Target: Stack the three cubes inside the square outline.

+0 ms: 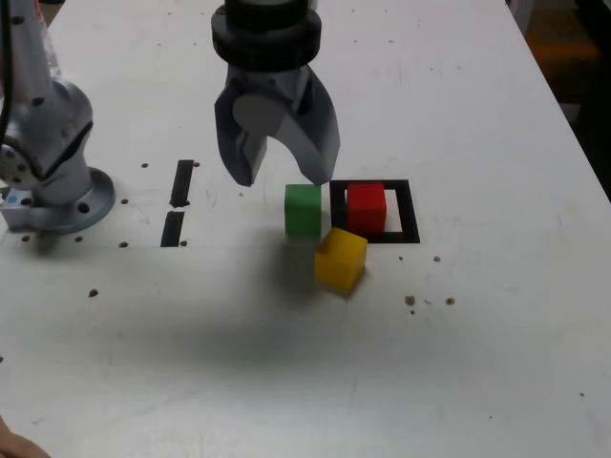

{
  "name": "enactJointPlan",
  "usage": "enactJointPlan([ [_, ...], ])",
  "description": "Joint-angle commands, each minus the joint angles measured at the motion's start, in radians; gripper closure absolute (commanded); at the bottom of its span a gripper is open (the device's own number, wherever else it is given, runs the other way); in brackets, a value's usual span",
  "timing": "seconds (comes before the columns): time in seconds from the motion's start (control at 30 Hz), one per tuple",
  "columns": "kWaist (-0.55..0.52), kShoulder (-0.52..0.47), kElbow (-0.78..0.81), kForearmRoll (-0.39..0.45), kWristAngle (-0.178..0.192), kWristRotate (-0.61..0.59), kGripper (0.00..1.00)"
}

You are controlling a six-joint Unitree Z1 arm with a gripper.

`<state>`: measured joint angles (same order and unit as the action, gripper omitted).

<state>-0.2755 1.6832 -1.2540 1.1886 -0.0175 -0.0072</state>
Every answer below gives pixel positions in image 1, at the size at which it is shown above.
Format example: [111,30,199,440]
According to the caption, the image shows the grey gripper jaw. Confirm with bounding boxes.
[213,80,268,187]
[232,69,342,187]

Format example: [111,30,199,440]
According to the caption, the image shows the black tape strip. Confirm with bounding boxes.
[160,159,196,248]

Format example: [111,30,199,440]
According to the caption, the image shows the black tape square outline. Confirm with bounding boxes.
[328,178,422,244]

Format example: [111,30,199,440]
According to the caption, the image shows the person's hand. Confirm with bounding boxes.
[0,414,49,458]

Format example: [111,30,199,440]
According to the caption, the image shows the yellow cube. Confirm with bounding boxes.
[314,226,369,293]

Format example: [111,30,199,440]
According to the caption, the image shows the red cube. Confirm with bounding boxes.
[346,182,388,234]

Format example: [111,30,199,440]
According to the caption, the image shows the green cube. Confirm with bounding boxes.
[284,183,323,241]

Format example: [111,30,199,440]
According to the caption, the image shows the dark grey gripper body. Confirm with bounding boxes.
[223,64,312,104]

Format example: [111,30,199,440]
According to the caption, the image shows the clear plastic water bottle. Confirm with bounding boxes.
[32,0,63,82]

